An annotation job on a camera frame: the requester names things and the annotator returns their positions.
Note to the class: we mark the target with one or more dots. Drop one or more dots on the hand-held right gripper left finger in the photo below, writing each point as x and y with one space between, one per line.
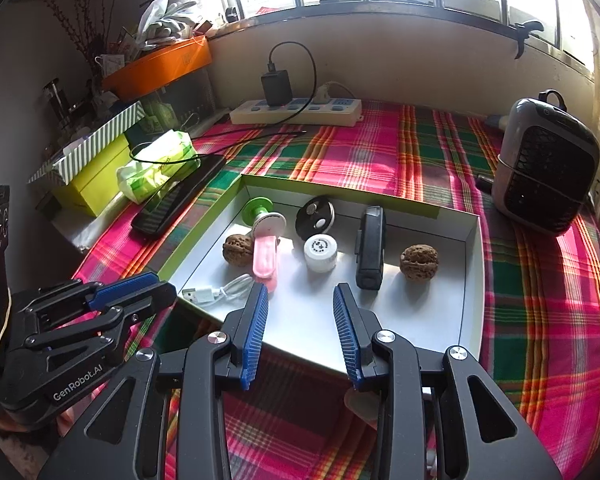
255 340

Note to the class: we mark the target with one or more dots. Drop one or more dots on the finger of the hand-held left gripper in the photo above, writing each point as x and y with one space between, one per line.
150 300
120 290

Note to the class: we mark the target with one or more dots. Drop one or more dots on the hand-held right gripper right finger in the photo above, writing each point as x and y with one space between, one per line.
345 340

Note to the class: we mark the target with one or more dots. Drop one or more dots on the white cardboard tray box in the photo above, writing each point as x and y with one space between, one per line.
305 320

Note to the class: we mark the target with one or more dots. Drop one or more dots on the pink tube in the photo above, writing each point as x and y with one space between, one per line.
265 260

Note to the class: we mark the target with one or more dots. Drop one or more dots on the white round cap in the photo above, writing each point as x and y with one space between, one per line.
321 252

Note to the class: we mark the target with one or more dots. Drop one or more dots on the brown walnut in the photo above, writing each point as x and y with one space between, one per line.
238 249
419 259

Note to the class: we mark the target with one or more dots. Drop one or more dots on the black round disc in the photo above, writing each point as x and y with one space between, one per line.
314 217

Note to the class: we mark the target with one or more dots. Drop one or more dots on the white suction knob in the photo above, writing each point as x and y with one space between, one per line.
360 402

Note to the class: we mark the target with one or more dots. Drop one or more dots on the black rectangular device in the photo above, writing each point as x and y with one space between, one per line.
370 250

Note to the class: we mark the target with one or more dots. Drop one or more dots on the yellow-green box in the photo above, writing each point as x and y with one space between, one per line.
95 185

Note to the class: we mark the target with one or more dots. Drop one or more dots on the black phone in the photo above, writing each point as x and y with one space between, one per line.
180 192

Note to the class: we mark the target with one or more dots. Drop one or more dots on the green and white spool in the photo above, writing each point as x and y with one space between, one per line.
262 220

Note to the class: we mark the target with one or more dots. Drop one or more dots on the green tissue pack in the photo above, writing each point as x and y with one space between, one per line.
155 165

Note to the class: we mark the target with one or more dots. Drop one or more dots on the green striped box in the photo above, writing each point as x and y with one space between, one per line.
95 145

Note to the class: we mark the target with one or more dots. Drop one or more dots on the plaid cloth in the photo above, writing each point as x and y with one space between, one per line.
530 310

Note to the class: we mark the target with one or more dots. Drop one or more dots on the glass coffee press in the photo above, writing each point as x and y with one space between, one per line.
55 102

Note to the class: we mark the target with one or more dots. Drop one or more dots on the clear glass tank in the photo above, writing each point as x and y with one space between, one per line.
185 95

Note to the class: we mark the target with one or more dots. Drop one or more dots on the small black object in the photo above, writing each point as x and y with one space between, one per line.
482 180

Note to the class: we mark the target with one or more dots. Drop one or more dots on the white mug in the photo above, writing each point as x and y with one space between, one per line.
111 65

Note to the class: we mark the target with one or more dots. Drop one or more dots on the orange storage box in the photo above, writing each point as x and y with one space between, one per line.
165 65

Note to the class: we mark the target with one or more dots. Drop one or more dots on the white power strip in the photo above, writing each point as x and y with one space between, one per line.
340 110

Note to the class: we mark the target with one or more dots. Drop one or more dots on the black charger adapter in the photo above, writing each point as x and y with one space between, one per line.
276 87

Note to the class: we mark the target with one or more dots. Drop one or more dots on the grey portable heater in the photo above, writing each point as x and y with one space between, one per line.
545 170

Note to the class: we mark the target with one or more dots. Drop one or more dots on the dried flower branches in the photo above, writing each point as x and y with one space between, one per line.
80 25

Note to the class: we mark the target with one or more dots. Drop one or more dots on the clear plastic bag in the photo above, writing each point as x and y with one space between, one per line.
160 15

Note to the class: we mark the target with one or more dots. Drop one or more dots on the black window hook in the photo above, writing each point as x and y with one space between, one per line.
525 35

